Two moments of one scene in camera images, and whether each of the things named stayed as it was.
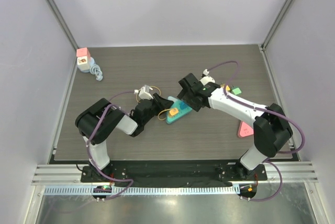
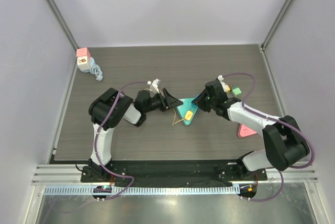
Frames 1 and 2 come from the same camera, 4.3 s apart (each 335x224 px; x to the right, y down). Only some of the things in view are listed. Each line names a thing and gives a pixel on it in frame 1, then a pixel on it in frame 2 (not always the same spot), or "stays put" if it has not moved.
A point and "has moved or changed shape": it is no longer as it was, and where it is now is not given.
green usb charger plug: (236, 91) stays put
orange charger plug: (172, 112) -> (188, 115)
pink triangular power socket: (246, 130) stays put
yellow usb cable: (160, 92) has moved or changed shape
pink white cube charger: (84, 59) stays put
